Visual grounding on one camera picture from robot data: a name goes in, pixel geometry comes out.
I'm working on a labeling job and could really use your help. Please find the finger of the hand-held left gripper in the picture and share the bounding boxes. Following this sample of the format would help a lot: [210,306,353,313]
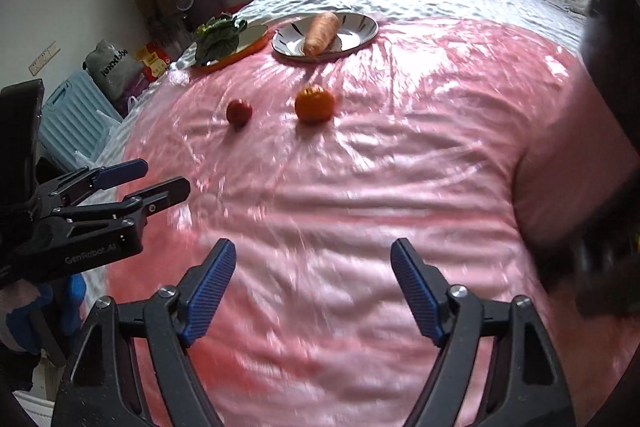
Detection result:
[37,158,149,208]
[50,177,192,233]

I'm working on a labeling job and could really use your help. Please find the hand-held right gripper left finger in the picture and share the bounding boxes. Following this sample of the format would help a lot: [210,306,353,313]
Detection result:
[52,238,237,427]

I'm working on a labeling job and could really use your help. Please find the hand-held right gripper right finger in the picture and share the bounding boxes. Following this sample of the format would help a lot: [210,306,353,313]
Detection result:
[390,237,573,427]

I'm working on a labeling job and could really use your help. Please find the white plastic bag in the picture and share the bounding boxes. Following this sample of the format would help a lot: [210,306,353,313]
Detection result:
[122,92,148,115]

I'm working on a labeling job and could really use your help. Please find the light blue suitcase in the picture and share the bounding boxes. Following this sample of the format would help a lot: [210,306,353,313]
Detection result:
[37,71,123,172]

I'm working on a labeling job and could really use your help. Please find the grey printed bag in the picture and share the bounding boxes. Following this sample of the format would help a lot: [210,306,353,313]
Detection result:
[82,39,143,100]

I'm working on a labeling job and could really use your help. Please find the small red tomato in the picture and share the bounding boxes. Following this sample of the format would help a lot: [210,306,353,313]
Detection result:
[226,99,253,126]

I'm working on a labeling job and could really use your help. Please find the yellow red packets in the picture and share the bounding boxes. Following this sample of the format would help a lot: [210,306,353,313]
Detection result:
[135,44,171,80]

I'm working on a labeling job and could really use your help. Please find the leafy green vegetable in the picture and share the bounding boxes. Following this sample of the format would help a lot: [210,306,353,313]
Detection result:
[194,14,248,62]

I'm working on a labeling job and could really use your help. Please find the orange rimmed plate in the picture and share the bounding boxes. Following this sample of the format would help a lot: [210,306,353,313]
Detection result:
[197,23,271,72]

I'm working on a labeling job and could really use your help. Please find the orange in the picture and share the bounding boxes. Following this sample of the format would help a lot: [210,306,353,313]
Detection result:
[294,85,336,124]

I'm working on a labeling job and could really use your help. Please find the dark blurred object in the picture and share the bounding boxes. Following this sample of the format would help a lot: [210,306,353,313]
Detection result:
[537,227,640,320]

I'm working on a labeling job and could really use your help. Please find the carrot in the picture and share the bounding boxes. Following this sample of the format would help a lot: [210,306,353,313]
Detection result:
[302,12,341,58]

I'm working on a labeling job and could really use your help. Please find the white striped plate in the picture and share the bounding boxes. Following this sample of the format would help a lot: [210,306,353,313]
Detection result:
[271,12,379,60]

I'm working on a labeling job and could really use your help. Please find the white wall socket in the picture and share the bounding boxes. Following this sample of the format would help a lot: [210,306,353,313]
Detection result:
[29,42,62,76]

